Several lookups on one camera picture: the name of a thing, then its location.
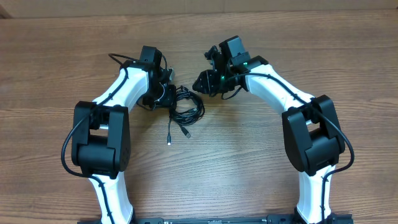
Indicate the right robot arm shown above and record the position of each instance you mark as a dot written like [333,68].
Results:
[312,136]

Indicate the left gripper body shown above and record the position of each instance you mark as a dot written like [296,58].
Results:
[160,96]

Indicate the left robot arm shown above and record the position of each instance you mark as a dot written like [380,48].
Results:
[100,136]

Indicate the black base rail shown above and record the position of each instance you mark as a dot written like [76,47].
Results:
[270,219]

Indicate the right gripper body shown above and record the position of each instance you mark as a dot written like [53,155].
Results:
[210,79]

